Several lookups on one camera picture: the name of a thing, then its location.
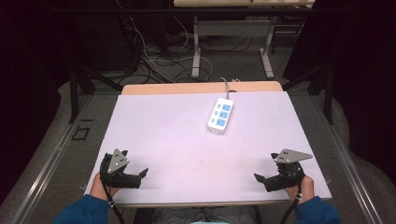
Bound person's right hand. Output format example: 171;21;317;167
285;175;316;205

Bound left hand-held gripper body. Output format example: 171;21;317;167
99;148;143;189

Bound grey power strip cable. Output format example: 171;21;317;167
218;77;233;101

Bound person's left hand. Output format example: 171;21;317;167
90;172;121;202

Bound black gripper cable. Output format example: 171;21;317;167
279;185;304;224
100;164;126;224

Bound aluminium floor rail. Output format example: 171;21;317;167
8;94;94;224
311;96;385;224

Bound black metal stand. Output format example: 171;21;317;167
282;63;334;126
68;62;123;124

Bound white table cover sheet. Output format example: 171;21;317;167
84;91;332;206

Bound person's legs grey trousers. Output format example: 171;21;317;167
134;206;260;224

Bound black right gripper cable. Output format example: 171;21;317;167
279;185;304;224

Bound black floor cable bundle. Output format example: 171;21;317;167
116;15;194;86

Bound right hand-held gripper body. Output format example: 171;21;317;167
263;148;314;193

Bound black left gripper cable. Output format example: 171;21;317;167
100;164;126;224

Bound white floor cable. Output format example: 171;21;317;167
132;17;214;82

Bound white power strip blue sockets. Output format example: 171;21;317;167
206;97;234;135

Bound grey desk with metal legs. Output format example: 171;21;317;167
173;0;316;80

